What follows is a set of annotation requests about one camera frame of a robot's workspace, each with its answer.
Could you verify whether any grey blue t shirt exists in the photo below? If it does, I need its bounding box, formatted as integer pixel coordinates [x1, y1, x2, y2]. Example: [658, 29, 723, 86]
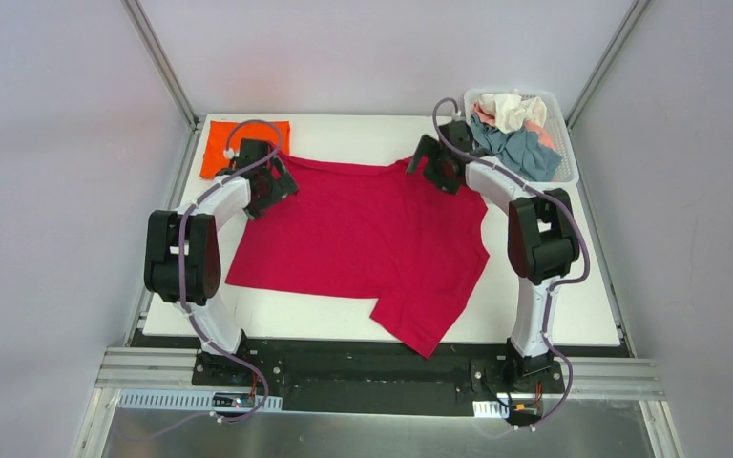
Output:
[469, 114, 562, 182]

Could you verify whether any folded orange t shirt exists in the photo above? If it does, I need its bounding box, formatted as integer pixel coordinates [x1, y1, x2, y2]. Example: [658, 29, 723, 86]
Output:
[199, 121, 291, 179]

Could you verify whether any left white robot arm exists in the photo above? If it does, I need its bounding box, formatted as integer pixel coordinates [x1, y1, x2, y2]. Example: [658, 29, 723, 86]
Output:
[143, 138, 299, 386]

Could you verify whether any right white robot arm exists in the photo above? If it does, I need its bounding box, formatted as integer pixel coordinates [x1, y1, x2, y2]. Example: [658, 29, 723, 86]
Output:
[407, 120, 589, 391]

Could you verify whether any cream white t shirt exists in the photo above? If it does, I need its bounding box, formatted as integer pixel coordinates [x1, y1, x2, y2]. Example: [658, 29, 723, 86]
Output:
[472, 93, 548, 134]

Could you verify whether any right white cable duct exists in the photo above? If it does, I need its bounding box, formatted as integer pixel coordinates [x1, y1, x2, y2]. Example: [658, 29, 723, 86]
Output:
[472, 401, 510, 419]

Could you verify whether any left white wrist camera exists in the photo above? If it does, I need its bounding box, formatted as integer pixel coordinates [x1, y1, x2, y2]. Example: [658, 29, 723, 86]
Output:
[223, 148, 239, 161]

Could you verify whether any left aluminium frame rail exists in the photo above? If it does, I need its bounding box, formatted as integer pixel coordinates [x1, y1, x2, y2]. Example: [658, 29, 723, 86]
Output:
[122, 0, 203, 345]

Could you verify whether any right aluminium frame rail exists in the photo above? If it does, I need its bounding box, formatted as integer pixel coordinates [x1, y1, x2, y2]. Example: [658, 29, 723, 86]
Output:
[565, 0, 652, 132]

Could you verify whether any white cable duct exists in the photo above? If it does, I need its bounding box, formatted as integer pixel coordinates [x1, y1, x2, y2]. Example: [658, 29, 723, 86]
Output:
[117, 389, 283, 413]
[472, 401, 510, 419]

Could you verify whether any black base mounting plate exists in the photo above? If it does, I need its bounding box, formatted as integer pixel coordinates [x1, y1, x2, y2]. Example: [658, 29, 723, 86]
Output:
[129, 331, 634, 419]

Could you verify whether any crimson red t shirt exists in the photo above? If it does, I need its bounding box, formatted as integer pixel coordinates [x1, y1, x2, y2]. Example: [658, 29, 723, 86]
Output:
[225, 156, 489, 358]

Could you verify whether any white plastic laundry basket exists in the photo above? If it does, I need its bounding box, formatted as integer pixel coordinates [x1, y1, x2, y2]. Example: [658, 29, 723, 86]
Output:
[463, 89, 579, 186]

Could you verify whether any light pink t shirt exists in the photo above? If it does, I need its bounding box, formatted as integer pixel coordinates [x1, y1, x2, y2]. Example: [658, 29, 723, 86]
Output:
[471, 101, 556, 150]

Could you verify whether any aluminium frame rail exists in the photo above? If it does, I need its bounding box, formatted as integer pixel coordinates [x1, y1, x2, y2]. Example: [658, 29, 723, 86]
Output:
[565, 0, 652, 132]
[122, 0, 203, 345]

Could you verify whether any left white cable duct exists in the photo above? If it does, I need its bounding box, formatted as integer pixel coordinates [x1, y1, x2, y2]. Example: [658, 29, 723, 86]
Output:
[117, 389, 283, 413]

